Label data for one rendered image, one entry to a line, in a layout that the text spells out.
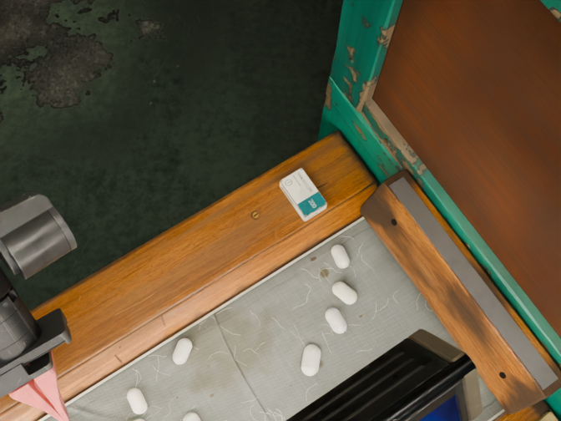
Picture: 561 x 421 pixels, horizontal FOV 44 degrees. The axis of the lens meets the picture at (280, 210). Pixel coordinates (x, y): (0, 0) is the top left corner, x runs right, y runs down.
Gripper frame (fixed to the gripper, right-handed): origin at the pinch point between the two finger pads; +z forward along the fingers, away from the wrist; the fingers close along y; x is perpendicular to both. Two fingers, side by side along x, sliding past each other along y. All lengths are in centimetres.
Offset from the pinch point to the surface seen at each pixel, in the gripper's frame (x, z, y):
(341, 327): 3.3, 11.6, 31.9
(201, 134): 105, 7, 46
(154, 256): 15.6, -4.1, 16.5
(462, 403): -29.9, 0.7, 29.0
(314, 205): 10.3, -1.3, 37.0
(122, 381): 10.7, 6.2, 5.7
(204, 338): 10.1, 6.7, 16.8
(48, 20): 138, -33, 27
